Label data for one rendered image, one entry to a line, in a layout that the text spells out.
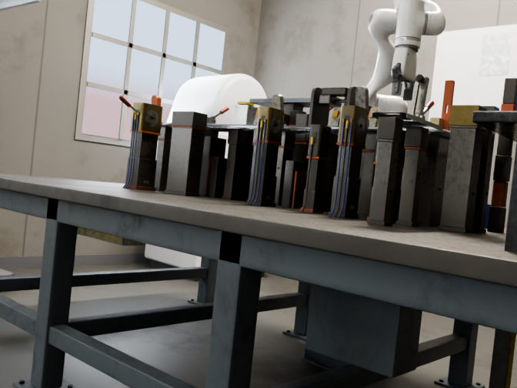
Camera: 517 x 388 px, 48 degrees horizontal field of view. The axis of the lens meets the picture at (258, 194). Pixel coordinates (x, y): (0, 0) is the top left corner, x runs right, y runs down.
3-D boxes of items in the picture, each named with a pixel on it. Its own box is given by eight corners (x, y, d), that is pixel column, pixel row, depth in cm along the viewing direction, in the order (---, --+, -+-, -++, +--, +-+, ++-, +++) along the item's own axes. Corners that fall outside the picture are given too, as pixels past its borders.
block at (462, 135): (437, 229, 165) (451, 104, 165) (447, 229, 172) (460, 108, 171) (465, 232, 160) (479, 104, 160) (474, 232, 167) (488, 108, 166)
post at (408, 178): (395, 224, 168) (405, 125, 167) (402, 224, 171) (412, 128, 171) (411, 226, 164) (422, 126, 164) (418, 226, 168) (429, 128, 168)
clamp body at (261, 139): (241, 205, 201) (251, 105, 200) (261, 206, 210) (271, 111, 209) (255, 207, 196) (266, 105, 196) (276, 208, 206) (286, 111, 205)
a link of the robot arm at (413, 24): (421, 44, 196) (393, 42, 197) (425, 5, 196) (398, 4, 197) (425, 38, 187) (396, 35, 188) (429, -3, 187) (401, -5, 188)
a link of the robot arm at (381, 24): (388, 127, 256) (351, 122, 258) (387, 115, 266) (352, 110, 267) (411, 16, 227) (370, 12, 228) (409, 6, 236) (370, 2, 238)
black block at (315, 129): (294, 212, 188) (304, 122, 188) (311, 212, 196) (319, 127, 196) (308, 214, 185) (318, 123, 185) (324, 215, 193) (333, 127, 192)
